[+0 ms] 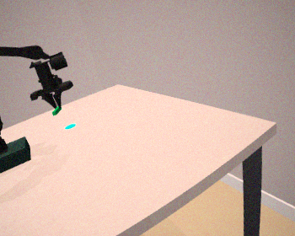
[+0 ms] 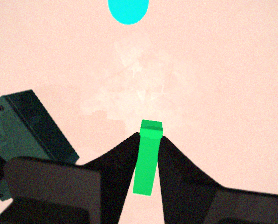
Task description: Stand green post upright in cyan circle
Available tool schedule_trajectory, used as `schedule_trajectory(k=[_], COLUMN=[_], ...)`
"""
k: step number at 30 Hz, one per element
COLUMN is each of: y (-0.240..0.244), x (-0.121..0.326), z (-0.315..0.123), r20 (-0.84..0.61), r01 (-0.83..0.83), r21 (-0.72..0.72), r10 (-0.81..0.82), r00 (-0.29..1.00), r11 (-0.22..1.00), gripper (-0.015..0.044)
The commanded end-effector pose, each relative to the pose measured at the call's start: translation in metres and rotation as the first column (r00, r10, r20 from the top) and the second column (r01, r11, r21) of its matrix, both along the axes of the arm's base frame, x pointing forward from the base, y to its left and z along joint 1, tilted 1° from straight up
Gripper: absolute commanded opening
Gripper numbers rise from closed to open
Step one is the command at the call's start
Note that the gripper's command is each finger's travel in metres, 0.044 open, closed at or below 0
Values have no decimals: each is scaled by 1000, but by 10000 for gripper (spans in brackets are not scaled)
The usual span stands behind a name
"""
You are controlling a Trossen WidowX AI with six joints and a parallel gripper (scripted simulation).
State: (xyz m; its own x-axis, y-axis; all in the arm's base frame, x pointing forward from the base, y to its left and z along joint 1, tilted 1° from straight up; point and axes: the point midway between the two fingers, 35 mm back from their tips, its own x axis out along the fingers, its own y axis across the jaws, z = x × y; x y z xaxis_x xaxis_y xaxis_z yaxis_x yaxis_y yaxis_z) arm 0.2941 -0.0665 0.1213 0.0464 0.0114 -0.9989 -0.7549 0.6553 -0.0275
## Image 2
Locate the cyan circle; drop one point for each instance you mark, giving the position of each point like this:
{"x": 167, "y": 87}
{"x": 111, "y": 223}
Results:
{"x": 128, "y": 12}

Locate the green rectangular post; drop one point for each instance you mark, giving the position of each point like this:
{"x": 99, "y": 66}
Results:
{"x": 151, "y": 133}

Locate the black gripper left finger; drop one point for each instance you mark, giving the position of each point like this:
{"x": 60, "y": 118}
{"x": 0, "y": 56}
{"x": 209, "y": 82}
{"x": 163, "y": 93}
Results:
{"x": 99, "y": 186}

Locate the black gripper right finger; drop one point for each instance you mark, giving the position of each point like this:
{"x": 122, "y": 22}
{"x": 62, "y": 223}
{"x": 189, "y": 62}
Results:
{"x": 190, "y": 196}

